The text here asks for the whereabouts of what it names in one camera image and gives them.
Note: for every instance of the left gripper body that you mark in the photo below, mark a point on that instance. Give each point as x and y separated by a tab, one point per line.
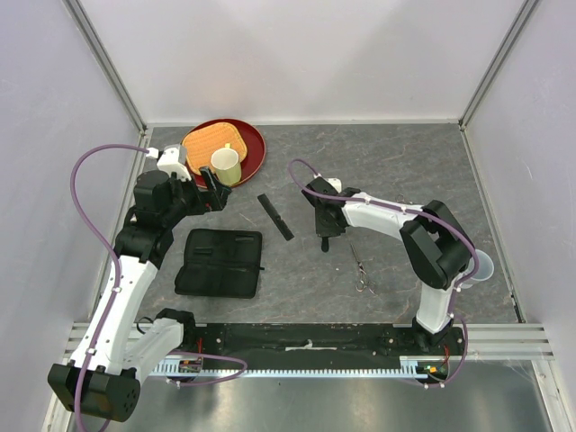
187	200

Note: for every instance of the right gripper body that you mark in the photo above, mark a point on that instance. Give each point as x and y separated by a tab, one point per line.
323	227

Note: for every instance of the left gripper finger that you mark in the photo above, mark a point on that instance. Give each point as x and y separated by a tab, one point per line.
218	197
210	181

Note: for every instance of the black comb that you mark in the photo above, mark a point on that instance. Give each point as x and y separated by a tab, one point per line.
274	215

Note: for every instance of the black tool case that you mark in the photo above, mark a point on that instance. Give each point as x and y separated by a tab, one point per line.
220	263

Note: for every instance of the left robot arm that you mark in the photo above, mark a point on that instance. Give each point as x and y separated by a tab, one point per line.
104	375

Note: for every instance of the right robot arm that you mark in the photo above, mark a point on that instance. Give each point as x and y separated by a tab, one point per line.
438	249

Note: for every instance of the pale green cup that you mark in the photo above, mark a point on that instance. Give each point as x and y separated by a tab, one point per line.
226	164

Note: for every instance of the orange woven mat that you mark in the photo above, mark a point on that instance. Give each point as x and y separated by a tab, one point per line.
201	143

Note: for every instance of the silver scissors near front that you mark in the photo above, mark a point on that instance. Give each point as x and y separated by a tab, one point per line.
363	283

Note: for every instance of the clear plastic cup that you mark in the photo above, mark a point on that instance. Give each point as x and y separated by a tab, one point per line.
480	269

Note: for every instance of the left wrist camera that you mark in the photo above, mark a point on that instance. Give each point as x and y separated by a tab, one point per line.
172	161

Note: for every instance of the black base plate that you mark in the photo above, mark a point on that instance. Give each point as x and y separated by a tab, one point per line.
315	346

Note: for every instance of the grey slotted cable duct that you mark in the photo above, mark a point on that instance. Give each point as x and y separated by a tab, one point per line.
178	368

